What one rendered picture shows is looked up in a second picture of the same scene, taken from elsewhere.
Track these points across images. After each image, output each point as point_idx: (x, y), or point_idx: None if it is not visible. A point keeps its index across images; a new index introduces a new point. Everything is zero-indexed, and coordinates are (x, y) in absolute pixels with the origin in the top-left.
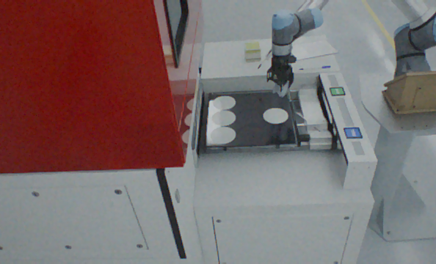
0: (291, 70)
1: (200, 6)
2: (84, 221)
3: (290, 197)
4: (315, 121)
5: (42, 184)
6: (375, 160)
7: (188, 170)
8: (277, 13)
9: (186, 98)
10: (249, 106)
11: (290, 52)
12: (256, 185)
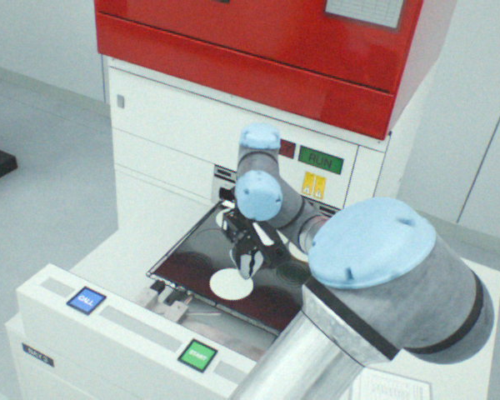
0: (242, 242)
1: (353, 85)
2: None
3: (101, 256)
4: (174, 312)
5: None
6: (18, 287)
7: (177, 152)
8: (262, 124)
9: (144, 33)
10: (277, 268)
11: (236, 197)
12: (147, 240)
